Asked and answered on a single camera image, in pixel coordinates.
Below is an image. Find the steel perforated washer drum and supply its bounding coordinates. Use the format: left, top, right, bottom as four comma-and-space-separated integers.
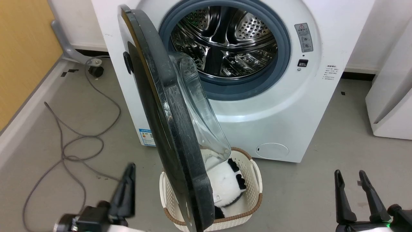
170, 5, 278, 78

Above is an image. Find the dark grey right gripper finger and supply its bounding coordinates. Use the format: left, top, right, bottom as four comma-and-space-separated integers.
334, 169, 357, 225
359, 170, 392, 223

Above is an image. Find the blue energy label sticker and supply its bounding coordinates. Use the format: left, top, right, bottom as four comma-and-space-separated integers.
139, 128, 157, 147

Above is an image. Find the grey drain hose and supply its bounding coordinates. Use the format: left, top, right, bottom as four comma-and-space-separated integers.
51, 20, 110, 67

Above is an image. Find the thin grey floor cable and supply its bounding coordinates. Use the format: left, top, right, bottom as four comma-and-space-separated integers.
22, 56, 122, 232

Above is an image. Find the white woven laundry basket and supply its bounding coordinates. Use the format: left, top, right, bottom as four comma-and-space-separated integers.
160, 147, 263, 232

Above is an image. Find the white cabinet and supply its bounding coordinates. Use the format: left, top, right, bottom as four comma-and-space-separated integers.
365, 19, 412, 140

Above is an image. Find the grey rubber door gasket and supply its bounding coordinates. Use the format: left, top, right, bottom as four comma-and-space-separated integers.
158, 0, 292, 101

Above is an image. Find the black round washing machine door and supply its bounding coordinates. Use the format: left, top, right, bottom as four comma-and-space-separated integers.
117, 5, 231, 232

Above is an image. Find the round white filter cover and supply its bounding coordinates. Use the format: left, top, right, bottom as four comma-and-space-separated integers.
256, 142, 290, 160

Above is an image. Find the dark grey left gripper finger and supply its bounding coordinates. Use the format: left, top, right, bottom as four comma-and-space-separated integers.
109, 162, 136, 227

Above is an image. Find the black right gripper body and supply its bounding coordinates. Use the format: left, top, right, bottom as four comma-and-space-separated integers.
335, 204, 412, 232

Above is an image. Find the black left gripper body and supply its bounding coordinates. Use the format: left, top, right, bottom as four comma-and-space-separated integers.
54, 200, 129, 232

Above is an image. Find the white front-load washing machine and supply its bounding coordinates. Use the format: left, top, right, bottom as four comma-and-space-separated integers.
91, 0, 376, 163

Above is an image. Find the grey warning sticker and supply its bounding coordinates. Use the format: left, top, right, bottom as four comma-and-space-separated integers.
295, 23, 314, 53

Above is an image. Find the black caster wheel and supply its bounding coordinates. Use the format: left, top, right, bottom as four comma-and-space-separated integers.
88, 66, 104, 78

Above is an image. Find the panda plush toy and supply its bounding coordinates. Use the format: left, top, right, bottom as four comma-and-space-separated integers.
206, 158, 248, 220

